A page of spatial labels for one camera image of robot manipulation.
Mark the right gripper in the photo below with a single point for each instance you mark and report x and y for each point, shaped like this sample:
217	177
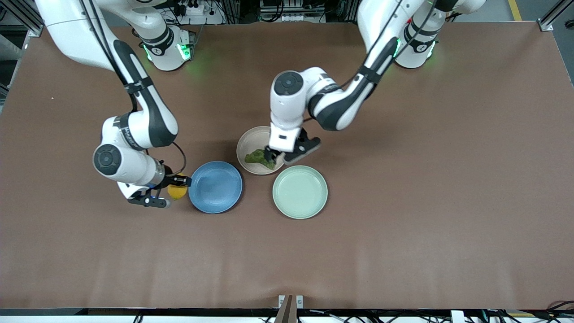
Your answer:
170	180

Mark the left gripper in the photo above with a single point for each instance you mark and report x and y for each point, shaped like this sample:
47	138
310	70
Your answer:
271	154

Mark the yellow lemon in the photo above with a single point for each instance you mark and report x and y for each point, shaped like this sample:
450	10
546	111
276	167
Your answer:
178	193

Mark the green lettuce leaf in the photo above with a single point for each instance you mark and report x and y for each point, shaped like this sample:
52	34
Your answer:
255	157

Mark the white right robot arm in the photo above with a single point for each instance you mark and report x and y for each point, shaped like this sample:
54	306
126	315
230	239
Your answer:
148	112

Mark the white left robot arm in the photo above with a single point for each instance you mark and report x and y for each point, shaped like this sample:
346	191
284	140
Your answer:
336	107

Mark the beige round plate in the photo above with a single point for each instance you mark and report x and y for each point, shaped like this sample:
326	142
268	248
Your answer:
249	141

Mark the blue round plate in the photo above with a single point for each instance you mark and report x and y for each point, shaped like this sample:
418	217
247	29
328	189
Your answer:
215	187

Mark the pale green round plate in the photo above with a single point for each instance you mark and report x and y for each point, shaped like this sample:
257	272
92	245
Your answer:
300	192

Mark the brown table covering sheet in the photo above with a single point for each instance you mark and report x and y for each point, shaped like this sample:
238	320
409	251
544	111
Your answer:
89	251

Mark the black table edge strip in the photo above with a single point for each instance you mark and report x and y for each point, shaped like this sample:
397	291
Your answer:
134	312

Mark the black electronics rack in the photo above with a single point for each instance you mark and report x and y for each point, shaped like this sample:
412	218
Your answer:
291	9

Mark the white power strip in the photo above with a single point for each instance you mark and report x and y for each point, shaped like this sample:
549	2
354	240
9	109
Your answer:
195	10

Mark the small white box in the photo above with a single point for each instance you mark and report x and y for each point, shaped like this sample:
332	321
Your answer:
457	316

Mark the small metal mounting bracket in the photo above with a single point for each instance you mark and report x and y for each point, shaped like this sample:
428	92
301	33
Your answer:
299	301

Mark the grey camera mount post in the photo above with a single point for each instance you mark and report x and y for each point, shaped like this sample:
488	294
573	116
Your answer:
287	315

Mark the aluminium frame post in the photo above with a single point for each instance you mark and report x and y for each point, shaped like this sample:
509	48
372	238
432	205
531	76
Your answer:
554	15
29	22

